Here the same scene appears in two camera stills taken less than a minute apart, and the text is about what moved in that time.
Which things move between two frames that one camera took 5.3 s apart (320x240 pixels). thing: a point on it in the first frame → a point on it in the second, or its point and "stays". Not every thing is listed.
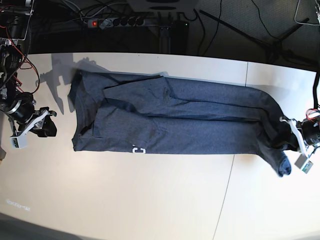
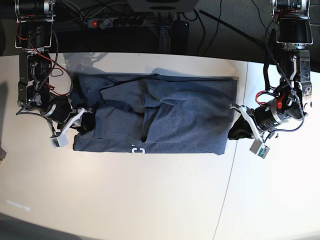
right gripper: x=307 y=131 → x=263 y=118
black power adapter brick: x=179 y=37 stays
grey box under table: x=162 y=6 stays
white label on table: x=12 y=203 stays
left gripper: x=22 y=113 → x=63 y=112
